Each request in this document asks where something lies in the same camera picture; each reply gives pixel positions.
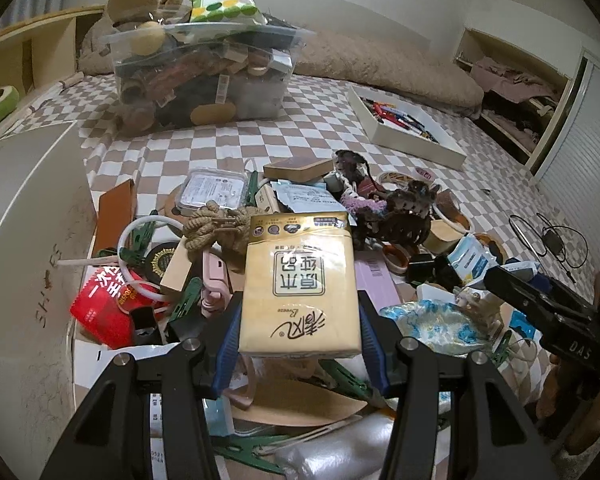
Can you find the black round gold badge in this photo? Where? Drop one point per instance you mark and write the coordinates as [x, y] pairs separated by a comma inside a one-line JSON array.
[[162, 259]]

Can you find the white blue mask packet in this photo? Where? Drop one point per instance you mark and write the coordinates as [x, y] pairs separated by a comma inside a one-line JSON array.
[[472, 255]]

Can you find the white slatted cabinet door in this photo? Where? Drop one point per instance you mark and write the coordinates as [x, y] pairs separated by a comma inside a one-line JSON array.
[[580, 130]]

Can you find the blue patterned white packet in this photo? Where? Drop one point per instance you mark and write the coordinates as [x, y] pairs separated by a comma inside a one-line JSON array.
[[440, 327]]

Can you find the pile of coloured pens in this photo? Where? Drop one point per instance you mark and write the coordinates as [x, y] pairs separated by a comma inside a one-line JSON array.
[[400, 117]]

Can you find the brown checkered bed sheet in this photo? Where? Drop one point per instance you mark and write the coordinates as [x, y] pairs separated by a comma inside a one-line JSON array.
[[280, 140]]

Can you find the small black box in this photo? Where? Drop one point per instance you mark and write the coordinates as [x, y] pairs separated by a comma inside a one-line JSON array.
[[425, 269]]

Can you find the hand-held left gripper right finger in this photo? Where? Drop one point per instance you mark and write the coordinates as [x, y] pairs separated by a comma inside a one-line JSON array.
[[375, 355]]

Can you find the person's right hand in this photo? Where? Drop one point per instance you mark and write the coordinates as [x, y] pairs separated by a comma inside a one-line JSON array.
[[560, 392]]

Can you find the wooden block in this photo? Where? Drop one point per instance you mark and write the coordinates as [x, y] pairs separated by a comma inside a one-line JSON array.
[[297, 168]]

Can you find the green plastic clip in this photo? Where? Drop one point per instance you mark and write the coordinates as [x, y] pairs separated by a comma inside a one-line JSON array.
[[187, 300]]

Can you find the pink plastic holder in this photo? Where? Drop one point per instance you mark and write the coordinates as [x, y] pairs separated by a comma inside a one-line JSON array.
[[215, 285]]

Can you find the white shallow tray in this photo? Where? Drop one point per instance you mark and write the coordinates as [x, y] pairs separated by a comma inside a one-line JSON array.
[[405, 147]]

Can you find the small beige roll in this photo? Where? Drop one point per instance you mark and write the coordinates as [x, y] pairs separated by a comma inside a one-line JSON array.
[[70, 80]]

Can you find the leopard print hair claw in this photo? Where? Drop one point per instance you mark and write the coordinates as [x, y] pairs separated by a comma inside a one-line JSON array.
[[405, 210]]

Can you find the silver foil bag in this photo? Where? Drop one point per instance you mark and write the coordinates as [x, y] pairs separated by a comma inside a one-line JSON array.
[[340, 452]]

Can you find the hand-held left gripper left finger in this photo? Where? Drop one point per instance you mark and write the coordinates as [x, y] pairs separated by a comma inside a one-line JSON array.
[[228, 355]]

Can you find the clear plastic storage bin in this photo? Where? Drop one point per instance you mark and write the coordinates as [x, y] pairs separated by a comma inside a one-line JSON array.
[[205, 90]]

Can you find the brown leather piece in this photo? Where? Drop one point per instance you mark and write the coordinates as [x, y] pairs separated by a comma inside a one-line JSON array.
[[115, 215]]

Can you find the brown kraft paper piece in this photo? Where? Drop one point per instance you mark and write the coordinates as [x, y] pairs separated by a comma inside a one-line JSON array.
[[300, 405]]

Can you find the purple fuzzy scrunchie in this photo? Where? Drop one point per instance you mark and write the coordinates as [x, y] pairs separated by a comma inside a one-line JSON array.
[[365, 206]]

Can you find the white labelled packet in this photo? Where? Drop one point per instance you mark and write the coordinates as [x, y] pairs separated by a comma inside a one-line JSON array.
[[310, 200]]

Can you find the white cardboard box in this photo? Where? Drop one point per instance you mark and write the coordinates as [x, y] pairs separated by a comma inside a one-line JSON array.
[[25, 210]]

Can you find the wooden bedside shelf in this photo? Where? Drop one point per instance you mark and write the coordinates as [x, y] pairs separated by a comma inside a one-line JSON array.
[[45, 45]]

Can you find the yellow tissue pack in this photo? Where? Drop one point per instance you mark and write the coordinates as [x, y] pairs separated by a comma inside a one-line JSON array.
[[300, 300]]

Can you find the green wet wipes pack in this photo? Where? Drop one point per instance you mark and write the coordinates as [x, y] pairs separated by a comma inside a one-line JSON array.
[[222, 2]]

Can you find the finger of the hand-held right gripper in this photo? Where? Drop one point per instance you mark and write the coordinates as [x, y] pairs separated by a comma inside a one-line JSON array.
[[525, 292]]

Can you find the clear labelled plastic case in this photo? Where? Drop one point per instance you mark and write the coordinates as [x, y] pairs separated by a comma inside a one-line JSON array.
[[212, 190]]

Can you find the red packet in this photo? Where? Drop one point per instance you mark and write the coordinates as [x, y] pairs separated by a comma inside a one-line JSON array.
[[100, 310]]

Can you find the wooden bangle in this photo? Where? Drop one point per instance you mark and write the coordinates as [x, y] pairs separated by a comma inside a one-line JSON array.
[[455, 222]]

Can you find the open closet with clothes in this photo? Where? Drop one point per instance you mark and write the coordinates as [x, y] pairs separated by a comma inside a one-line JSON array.
[[510, 85]]

